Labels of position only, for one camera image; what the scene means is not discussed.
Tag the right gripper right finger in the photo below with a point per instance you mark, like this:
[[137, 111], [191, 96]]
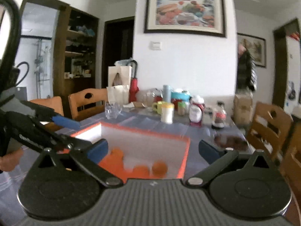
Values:
[[242, 185]]

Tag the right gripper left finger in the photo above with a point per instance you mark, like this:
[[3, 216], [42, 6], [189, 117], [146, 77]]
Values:
[[65, 185]]

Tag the orange cardboard box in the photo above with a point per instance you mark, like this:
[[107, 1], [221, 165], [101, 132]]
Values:
[[142, 146]]

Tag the orange fruit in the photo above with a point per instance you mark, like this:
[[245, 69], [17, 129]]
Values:
[[141, 172], [159, 169]]

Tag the left hand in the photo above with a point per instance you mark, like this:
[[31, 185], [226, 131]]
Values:
[[11, 160]]

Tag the smartphone in brown case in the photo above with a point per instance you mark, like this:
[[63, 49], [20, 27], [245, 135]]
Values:
[[235, 142]]

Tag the near wooden chair right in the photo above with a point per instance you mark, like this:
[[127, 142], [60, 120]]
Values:
[[290, 165]]

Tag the far wooden chair right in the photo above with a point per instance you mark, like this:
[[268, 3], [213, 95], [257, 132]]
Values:
[[269, 129]]

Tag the dark supplement bottle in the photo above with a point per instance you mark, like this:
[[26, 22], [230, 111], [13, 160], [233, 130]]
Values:
[[219, 116]]

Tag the blue plaid tablecloth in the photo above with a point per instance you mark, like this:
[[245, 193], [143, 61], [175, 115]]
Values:
[[74, 169]]

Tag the clear glass cup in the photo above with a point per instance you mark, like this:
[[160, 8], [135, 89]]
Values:
[[112, 110]]

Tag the brown cardboard box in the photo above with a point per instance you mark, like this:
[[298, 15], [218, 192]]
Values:
[[242, 113]]

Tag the purple vitamin bottle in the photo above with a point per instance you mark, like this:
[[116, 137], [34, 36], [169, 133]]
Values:
[[196, 111]]

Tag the wooden shelf cabinet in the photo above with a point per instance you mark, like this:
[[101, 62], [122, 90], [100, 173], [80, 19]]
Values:
[[75, 50]]

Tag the white paper bag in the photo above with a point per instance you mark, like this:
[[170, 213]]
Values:
[[119, 80]]

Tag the white yellow lidded cup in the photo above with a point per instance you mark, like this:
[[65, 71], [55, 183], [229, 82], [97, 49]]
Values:
[[167, 113]]

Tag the teal plastic container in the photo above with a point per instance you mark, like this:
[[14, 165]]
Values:
[[184, 96]]

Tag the red folded umbrella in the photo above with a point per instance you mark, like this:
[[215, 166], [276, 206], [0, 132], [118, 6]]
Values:
[[134, 81]]

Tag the small framed picture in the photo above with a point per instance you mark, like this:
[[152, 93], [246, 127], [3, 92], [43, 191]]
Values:
[[256, 46]]

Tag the framed food painting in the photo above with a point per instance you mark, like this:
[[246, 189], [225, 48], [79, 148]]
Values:
[[204, 17]]

